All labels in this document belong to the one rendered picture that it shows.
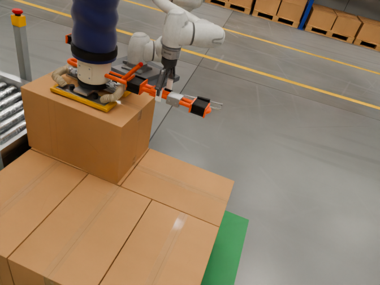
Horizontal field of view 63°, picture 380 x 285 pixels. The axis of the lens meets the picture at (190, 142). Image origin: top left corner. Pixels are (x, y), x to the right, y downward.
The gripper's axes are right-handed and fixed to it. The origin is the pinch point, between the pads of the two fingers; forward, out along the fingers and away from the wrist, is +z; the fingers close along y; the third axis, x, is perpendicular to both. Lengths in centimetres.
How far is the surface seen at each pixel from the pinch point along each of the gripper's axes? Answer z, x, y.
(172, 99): -1.4, 6.4, 4.3
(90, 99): 10.0, -33.3, 13.9
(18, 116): 54, -96, 2
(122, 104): 13.2, -21.1, 2.9
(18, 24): 12, -131, -42
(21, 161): 53, -65, 34
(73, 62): -1, -51, 4
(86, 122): 18.7, -30.4, 21.4
